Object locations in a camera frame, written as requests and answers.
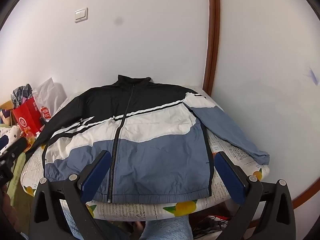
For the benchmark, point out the fruit print lace tablecloth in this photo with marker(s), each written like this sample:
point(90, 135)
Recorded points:
point(232, 152)

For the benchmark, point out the white wall light switch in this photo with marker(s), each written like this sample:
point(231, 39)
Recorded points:
point(81, 14)

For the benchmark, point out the brown wooden door frame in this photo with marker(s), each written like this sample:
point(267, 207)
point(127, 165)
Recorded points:
point(212, 37)

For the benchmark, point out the light blue towel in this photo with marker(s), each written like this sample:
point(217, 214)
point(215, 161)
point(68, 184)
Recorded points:
point(165, 227)

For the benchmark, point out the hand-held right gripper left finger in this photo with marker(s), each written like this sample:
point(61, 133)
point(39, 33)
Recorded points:
point(96, 175)

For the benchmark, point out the white cloth with dark spots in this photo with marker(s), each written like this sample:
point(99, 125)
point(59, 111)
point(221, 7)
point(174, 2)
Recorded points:
point(8, 133)

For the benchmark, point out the white paper shopping bag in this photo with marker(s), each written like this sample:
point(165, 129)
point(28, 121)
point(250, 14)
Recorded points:
point(48, 97)

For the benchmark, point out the red paper bag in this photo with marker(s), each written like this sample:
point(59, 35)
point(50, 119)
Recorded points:
point(27, 118)

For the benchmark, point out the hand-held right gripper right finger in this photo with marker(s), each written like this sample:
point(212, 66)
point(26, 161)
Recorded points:
point(228, 175)

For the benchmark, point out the black white blue jacket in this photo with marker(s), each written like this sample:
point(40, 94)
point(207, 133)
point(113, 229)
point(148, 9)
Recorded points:
point(155, 130)

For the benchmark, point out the green cloth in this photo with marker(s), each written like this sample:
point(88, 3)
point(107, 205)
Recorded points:
point(17, 180)

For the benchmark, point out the dark plaid cloth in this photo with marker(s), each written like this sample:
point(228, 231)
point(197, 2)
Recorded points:
point(21, 93)

